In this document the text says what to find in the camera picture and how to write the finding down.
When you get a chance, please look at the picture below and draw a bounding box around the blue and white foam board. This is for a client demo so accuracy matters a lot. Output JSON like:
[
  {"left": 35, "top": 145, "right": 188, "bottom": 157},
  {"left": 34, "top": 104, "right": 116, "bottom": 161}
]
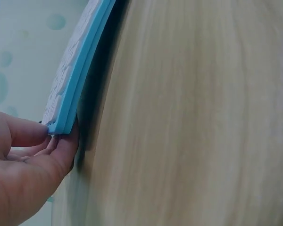
[{"left": 41, "top": 0, "right": 120, "bottom": 136}]

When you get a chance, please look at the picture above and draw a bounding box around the person's left hand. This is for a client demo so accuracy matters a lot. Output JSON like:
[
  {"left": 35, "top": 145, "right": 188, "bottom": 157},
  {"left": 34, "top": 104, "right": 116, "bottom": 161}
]
[{"left": 0, "top": 108, "right": 80, "bottom": 226}]

